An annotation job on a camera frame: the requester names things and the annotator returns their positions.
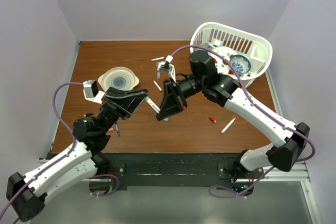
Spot white pen pink end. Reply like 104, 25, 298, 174
221, 118, 236, 134

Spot purple cable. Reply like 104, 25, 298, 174
0, 82, 87, 222
171, 45, 316, 201

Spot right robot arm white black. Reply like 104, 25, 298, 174
156, 50, 310, 178

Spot grey ceramic mug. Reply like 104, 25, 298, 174
200, 43, 213, 50

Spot white pen green tip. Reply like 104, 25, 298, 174
145, 97, 160, 113

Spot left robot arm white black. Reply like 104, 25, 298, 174
6, 80, 148, 222

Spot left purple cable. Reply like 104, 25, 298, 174
0, 82, 87, 222

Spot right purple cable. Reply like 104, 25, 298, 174
171, 45, 316, 201

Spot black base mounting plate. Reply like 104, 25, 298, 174
89, 153, 264, 190

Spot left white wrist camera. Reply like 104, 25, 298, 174
83, 80, 105, 104

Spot blue white patterned bowl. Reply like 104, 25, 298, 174
229, 55, 251, 74

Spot white pen red tip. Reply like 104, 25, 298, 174
153, 80, 162, 92

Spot white plastic dish basket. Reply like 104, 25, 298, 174
190, 22, 273, 87

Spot blue pen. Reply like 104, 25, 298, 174
114, 122, 121, 137

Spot white plate red fruit pattern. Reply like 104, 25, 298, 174
209, 46, 238, 76

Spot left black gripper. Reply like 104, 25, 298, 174
101, 89, 154, 135

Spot red pen cap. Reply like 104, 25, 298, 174
209, 116, 217, 123

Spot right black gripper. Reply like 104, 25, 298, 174
155, 73, 206, 118

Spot beige plate blue rings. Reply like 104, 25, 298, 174
98, 66, 140, 93

